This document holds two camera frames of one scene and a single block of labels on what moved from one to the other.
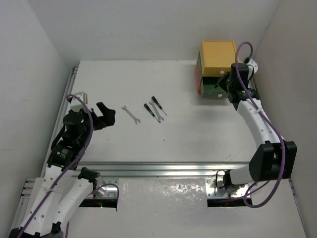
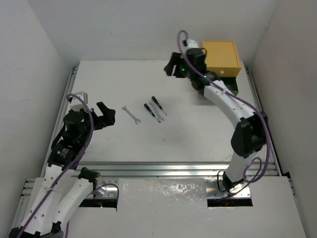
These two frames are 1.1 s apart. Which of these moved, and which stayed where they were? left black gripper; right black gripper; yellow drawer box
Moved: right black gripper
Stayed: left black gripper; yellow drawer box
